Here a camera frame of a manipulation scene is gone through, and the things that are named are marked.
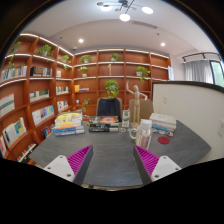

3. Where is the white wall outlet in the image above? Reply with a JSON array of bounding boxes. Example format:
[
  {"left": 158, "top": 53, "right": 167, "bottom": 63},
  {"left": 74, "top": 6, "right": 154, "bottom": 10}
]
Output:
[{"left": 216, "top": 119, "right": 224, "bottom": 138}]

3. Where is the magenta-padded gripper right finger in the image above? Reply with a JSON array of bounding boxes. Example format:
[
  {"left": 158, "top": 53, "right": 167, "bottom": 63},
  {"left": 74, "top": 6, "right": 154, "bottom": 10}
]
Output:
[{"left": 132, "top": 144, "right": 183, "bottom": 186}]

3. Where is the dark blue office chair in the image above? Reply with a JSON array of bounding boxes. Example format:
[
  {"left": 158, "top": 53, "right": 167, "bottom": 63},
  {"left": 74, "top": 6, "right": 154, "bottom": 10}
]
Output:
[{"left": 95, "top": 97, "right": 123, "bottom": 122}]

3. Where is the orange wooden shelf unit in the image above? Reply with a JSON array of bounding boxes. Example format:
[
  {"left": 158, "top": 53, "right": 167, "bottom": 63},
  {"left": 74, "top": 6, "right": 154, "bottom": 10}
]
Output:
[{"left": 0, "top": 32, "right": 172, "bottom": 164}]

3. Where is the window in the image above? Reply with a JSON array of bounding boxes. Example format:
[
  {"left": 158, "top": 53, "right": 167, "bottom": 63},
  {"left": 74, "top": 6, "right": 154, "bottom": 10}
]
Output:
[{"left": 209, "top": 59, "right": 224, "bottom": 88}]

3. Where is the black curtain rail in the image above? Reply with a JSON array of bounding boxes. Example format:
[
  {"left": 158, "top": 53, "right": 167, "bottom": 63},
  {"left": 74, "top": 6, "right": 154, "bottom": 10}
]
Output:
[{"left": 181, "top": 51, "right": 221, "bottom": 64}]

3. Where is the wooden artist mannequin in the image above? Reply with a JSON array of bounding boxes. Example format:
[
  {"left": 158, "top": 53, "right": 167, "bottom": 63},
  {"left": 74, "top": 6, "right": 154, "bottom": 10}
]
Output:
[{"left": 125, "top": 80, "right": 148, "bottom": 126}]

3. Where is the stack of colourful books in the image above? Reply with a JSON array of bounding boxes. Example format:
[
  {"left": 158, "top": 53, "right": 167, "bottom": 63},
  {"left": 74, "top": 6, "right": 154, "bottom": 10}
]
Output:
[{"left": 51, "top": 110, "right": 86, "bottom": 138}]

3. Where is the yellow-green striped mug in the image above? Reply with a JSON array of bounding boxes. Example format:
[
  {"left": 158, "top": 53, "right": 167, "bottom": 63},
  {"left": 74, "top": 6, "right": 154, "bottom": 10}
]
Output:
[{"left": 128, "top": 126, "right": 141, "bottom": 141}]

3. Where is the tall green-white carton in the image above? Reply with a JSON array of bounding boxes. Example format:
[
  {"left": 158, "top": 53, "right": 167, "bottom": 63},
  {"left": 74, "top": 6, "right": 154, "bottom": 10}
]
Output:
[{"left": 121, "top": 109, "right": 131, "bottom": 129}]

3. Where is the ceiling air vent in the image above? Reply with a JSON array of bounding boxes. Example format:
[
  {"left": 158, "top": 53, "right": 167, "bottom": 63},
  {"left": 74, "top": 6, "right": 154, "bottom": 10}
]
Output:
[{"left": 131, "top": 20, "right": 154, "bottom": 30}]

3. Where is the stack of white books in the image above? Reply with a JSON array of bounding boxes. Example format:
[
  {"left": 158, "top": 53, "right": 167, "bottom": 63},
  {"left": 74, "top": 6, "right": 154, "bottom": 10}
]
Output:
[{"left": 148, "top": 112, "right": 178, "bottom": 133}]

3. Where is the grey curtain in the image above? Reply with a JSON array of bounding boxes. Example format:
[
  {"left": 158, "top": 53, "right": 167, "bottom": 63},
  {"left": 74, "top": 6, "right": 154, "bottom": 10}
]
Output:
[{"left": 183, "top": 59, "right": 214, "bottom": 84}]

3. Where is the flat round red coaster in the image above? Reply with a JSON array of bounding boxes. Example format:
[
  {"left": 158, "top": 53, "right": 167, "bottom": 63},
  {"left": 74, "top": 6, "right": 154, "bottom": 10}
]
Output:
[{"left": 157, "top": 135, "right": 171, "bottom": 145}]

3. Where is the stack of dark books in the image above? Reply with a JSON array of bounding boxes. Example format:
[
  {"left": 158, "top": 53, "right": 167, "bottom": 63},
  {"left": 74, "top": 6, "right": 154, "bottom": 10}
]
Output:
[{"left": 87, "top": 115, "right": 120, "bottom": 133}]

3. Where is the clear plastic bottle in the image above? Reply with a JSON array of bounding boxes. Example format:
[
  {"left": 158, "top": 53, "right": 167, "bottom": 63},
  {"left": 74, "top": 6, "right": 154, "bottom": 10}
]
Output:
[{"left": 135, "top": 118, "right": 154, "bottom": 151}]

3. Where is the multi-bulb ceiling lamp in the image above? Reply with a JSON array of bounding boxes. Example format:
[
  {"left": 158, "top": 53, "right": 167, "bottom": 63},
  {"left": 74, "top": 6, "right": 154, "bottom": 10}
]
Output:
[{"left": 96, "top": 0, "right": 155, "bottom": 23}]

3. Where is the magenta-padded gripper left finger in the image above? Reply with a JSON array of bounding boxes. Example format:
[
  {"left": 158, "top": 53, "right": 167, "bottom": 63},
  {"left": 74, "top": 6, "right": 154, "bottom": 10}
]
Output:
[{"left": 43, "top": 144, "right": 95, "bottom": 187}]

